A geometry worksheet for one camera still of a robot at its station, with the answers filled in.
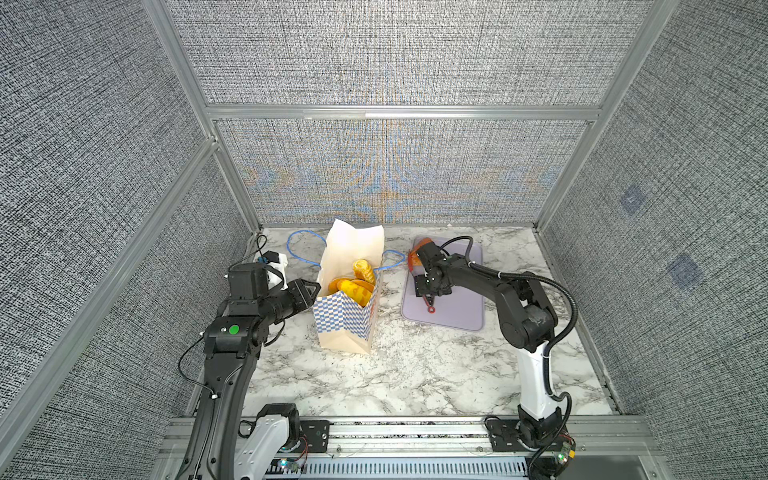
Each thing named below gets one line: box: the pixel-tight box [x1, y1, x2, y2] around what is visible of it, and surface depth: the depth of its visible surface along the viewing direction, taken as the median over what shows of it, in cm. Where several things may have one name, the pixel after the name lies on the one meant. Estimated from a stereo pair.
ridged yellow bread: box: [352, 258, 376, 285], surface depth 94 cm
